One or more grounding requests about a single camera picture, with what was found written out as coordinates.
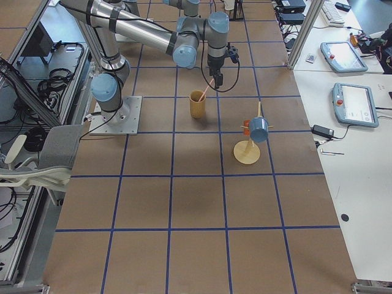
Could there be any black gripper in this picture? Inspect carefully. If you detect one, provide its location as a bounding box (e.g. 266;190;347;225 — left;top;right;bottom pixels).
207;55;225;89

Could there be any pink chopstick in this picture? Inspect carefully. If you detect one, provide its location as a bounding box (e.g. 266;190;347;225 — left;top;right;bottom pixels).
198;78;214;102

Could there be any orange cup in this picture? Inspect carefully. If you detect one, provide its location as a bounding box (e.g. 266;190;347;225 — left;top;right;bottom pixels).
241;119;250;137

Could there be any blue cup on tree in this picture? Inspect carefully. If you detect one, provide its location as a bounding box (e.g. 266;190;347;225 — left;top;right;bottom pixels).
249;117;268;143

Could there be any bamboo chopstick holder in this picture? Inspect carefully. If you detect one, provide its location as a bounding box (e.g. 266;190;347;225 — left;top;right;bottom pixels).
189;90;206;118

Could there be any white mug far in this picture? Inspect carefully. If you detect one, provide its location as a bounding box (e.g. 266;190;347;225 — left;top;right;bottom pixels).
222;0;235;10

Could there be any wooden mug tree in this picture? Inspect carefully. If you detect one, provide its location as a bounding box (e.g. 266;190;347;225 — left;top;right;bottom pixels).
233;102;270;165

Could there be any black power adapter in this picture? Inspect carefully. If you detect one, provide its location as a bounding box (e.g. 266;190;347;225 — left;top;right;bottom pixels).
311;124;334;139

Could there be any teach pendant far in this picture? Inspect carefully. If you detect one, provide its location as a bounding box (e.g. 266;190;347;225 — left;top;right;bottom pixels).
320;42;368;73

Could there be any teach pendant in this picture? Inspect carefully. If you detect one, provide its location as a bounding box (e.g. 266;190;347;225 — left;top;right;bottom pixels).
320;42;368;73
331;83;379;128

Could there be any teach pendant near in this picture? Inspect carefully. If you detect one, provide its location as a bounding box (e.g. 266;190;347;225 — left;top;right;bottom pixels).
331;83;379;128

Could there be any grey office chair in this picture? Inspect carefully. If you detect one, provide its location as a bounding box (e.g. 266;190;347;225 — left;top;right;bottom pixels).
1;124;83;205

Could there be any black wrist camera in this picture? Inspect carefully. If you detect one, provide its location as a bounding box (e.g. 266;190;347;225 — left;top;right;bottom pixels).
227;44;239;64

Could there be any black wire mug rack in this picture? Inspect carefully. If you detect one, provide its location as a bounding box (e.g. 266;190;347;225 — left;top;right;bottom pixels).
225;0;244;21

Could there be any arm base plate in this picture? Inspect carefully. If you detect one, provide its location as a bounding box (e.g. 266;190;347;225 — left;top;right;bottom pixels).
89;96;142;135

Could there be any aluminium frame post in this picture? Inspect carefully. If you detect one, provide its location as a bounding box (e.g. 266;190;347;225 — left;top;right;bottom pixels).
287;0;324;70

